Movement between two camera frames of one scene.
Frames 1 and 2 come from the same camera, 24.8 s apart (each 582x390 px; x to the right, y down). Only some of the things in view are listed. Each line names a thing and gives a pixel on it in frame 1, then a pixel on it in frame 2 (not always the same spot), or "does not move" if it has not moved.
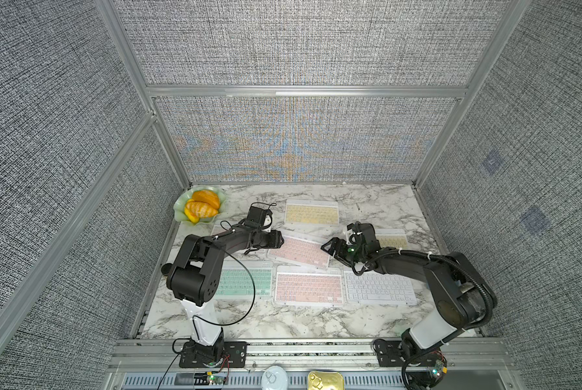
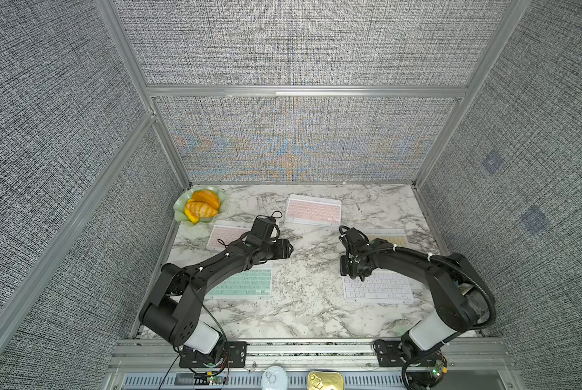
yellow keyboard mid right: x=392 y=237 does not move
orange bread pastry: x=203 y=204 does not move
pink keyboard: x=300 y=252 -> x=313 y=210
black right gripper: x=336 y=253 -> x=358 y=275
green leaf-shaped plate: x=180 y=202 does not move
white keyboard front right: x=377 y=288 does not move
